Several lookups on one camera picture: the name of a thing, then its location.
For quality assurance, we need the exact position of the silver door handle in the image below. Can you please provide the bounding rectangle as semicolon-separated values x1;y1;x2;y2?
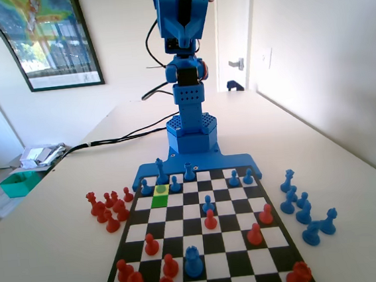
227;56;246;72

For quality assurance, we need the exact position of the black framed map poster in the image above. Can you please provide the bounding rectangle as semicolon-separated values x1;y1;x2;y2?
0;0;107;96

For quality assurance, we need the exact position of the blue chess king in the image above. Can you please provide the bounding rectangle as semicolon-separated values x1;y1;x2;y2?
154;157;169;186

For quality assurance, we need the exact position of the red chess bishop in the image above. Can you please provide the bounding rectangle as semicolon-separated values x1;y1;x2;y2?
112;198;131;222

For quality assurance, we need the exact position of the white door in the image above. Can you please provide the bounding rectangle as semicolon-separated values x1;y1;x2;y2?
210;0;262;94

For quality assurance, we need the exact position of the red chess queen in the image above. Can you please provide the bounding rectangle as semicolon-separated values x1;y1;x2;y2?
85;191;100;216

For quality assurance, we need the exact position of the blue printed clamp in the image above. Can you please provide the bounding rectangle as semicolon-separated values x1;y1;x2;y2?
225;78;247;93

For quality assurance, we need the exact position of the blue chess rook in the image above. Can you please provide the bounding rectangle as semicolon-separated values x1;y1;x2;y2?
182;244;205;279
182;161;196;182

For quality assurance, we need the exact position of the black white chessboard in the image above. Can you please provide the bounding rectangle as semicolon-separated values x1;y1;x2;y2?
85;159;321;282

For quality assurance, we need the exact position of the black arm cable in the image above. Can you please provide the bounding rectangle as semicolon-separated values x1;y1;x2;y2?
143;16;169;70
140;80;175;102

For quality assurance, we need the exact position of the green plastic box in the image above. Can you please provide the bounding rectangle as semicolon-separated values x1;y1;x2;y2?
0;169;42;200

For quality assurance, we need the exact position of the cardboard box with papers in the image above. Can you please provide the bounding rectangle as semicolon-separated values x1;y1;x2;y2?
7;141;74;176

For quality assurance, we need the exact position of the black table cable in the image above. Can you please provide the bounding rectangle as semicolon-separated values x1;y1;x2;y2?
86;126;172;147
48;113;179;173

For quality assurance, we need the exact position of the blue chess queen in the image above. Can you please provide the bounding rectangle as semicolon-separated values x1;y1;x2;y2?
317;206;340;236

